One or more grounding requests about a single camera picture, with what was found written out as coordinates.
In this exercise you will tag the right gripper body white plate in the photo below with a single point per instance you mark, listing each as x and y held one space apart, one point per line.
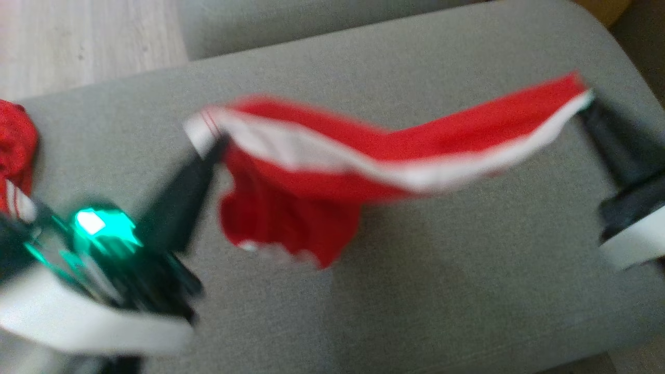
639 223

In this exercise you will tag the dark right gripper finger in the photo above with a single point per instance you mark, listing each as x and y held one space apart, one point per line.
618 150

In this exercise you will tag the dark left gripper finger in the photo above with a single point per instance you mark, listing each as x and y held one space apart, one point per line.
176 208

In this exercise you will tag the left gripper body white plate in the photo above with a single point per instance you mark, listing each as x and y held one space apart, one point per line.
130 280

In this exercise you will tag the red shorts white side stripe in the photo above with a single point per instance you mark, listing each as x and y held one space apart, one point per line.
291 208

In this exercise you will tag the red jersey white striped collar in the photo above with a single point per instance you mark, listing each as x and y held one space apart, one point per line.
15 140

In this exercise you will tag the mustard yellow panel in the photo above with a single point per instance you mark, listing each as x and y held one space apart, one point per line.
602 10

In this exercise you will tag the grey sofa seat cushion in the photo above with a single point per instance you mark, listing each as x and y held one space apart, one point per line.
441 291

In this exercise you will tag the grey sofa side cushion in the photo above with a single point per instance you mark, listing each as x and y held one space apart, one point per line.
286 21

